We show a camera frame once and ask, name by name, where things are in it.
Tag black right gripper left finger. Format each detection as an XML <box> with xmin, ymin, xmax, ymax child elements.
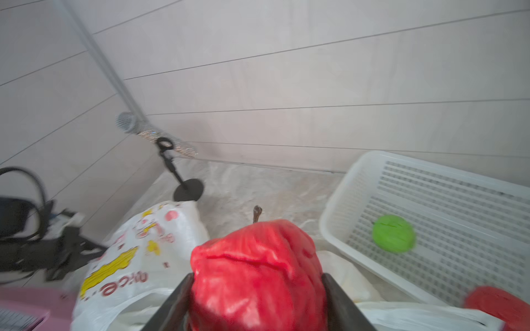
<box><xmin>142</xmin><ymin>273</ymin><xmax>194</xmax><ymax>331</ymax></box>

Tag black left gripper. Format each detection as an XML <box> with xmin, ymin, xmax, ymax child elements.
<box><xmin>1</xmin><ymin>226</ymin><xmax>108</xmax><ymax>281</ymax></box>

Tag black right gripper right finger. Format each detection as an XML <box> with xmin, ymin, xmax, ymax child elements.
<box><xmin>322</xmin><ymin>273</ymin><xmax>376</xmax><ymax>331</ymax></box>

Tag red apple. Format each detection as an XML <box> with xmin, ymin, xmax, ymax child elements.
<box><xmin>189</xmin><ymin>219</ymin><xmax>328</xmax><ymax>330</ymax></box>
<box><xmin>464</xmin><ymin>286</ymin><xmax>529</xmax><ymax>331</ymax></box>

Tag white translucent plastic bag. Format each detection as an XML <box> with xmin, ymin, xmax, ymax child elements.
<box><xmin>71</xmin><ymin>201</ymin><xmax>504</xmax><ymax>330</ymax></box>

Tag red apple in basket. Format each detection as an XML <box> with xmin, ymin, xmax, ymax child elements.
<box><xmin>464</xmin><ymin>286</ymin><xmax>529</xmax><ymax>331</ymax></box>

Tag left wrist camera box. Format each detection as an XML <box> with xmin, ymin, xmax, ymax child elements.
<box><xmin>1</xmin><ymin>197</ymin><xmax>55</xmax><ymax>240</ymax></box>

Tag silver microphone on black stand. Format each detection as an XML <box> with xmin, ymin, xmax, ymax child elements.
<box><xmin>116</xmin><ymin>112</ymin><xmax>204</xmax><ymax>202</ymax></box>

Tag white perforated plastic basket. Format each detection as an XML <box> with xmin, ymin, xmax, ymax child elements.
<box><xmin>319</xmin><ymin>151</ymin><xmax>529</xmax><ymax>306</ymax></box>

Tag green apple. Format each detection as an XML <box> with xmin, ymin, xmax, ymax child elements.
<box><xmin>372</xmin><ymin>215</ymin><xmax>416</xmax><ymax>254</ymax></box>

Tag pink box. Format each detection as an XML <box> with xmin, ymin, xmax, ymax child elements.
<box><xmin>1</xmin><ymin>287</ymin><xmax>76</xmax><ymax>330</ymax></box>

